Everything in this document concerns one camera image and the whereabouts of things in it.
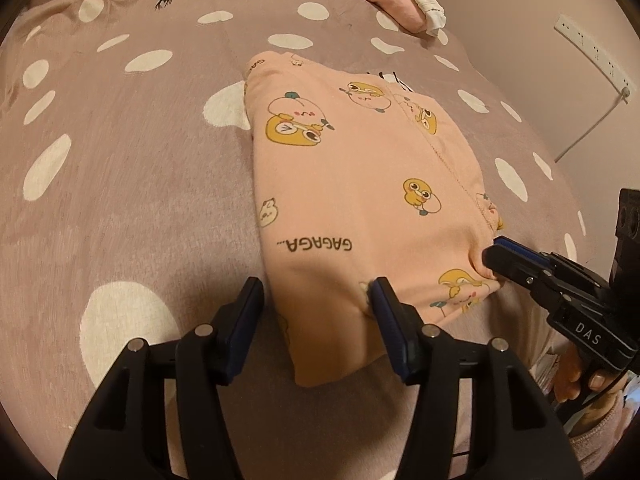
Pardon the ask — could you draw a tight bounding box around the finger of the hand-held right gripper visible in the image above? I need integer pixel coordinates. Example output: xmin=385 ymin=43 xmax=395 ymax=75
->
xmin=481 ymin=244 xmax=548 ymax=293
xmin=495 ymin=236 xmax=556 ymax=273

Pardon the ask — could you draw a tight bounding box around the person's right hand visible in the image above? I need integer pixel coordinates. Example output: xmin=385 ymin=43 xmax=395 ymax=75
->
xmin=552 ymin=345 xmax=626 ymax=406

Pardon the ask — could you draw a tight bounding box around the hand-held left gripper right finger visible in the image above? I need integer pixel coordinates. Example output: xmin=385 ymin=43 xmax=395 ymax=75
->
xmin=367 ymin=276 xmax=585 ymax=480

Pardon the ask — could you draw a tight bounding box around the white power cable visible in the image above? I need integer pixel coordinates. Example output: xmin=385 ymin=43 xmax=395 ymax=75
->
xmin=555 ymin=87 xmax=632 ymax=163

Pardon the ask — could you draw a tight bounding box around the mauve spotted blanket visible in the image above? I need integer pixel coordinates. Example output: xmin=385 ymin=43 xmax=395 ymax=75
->
xmin=0 ymin=0 xmax=601 ymax=480

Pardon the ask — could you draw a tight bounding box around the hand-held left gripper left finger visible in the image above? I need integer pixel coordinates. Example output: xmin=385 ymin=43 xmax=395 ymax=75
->
xmin=57 ymin=276 xmax=265 ymax=480

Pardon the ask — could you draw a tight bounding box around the pink duck print garment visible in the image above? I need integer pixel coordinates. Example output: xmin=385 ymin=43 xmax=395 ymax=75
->
xmin=241 ymin=51 xmax=506 ymax=388

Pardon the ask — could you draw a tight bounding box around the white power strip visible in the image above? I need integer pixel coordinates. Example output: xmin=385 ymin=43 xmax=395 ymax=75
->
xmin=554 ymin=14 xmax=633 ymax=92

